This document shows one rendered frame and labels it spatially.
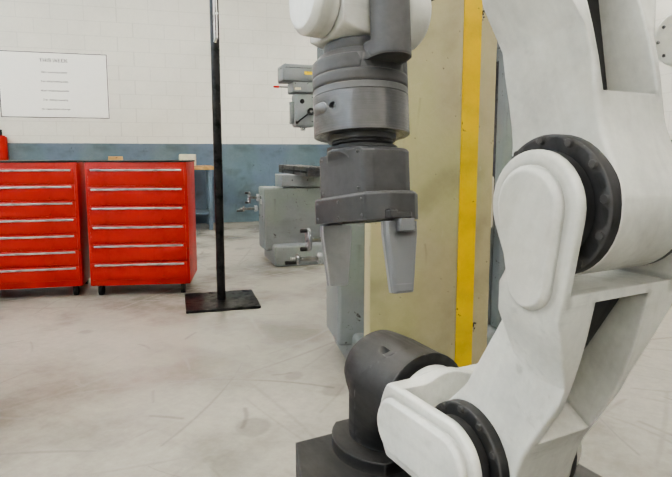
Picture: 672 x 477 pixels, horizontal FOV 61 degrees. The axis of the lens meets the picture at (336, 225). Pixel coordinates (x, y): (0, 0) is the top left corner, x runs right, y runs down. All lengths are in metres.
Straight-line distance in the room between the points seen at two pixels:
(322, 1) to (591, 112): 0.27
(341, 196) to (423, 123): 1.33
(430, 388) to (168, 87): 8.34
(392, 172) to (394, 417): 0.43
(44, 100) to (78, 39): 0.98
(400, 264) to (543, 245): 0.16
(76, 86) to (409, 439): 8.53
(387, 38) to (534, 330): 0.32
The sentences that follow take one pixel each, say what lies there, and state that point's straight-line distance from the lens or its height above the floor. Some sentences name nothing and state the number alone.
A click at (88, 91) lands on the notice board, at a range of 9.06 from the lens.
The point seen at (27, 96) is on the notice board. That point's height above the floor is 1.84.
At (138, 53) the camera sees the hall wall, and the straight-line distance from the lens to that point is 9.07.
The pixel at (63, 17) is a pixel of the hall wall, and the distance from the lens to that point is 9.25.
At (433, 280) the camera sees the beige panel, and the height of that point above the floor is 0.65.
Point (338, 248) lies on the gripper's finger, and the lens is 0.57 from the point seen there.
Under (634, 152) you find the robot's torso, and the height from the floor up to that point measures 1.06.
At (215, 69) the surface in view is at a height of 1.62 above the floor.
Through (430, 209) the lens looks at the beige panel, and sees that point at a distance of 1.84.
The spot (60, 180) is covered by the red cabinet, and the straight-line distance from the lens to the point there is 4.60.
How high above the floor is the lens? 1.06
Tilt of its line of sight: 7 degrees down
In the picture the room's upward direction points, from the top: straight up
